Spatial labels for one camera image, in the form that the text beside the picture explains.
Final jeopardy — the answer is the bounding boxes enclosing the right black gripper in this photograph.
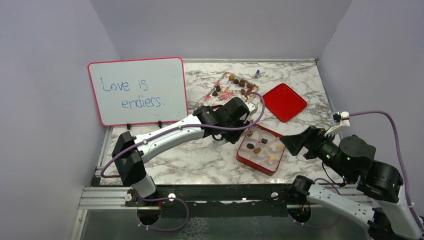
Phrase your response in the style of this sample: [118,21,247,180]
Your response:
[279,123,353,180]

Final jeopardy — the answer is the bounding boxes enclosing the dark leaf oval chocolate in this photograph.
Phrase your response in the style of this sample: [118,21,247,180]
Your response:
[246,143,255,150]

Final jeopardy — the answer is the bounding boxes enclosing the metal serving tongs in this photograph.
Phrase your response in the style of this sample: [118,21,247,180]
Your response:
[212,130,252,148]

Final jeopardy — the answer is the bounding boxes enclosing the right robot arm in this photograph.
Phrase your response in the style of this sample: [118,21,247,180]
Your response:
[280,126,424,240]

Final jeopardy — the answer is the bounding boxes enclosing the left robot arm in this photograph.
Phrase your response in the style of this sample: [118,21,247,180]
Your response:
[111,97,258,206]

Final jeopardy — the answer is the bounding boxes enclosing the red chocolate box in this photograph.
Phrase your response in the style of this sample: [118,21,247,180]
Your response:
[235,125,286,176]

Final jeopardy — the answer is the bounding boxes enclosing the floral rectangular tray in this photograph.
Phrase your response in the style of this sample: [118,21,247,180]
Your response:
[200,72,259,106]

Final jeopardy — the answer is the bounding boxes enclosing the red tin lid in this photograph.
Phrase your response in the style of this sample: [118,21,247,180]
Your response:
[263,83,308,123]

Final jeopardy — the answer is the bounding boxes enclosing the blue marker cap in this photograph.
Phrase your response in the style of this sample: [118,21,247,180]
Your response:
[254,69,260,79]

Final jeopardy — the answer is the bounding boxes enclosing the pink framed whiteboard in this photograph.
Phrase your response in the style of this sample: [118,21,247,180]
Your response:
[87,57,188,126]

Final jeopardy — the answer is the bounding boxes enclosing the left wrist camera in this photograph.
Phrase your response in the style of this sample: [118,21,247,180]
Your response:
[245,102,258,121]

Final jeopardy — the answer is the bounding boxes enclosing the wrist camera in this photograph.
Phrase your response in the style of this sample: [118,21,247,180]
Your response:
[245,102,258,121]
[325,111,350,136]

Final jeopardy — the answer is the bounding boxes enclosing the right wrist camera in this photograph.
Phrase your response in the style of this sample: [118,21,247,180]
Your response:
[325,111,350,136]

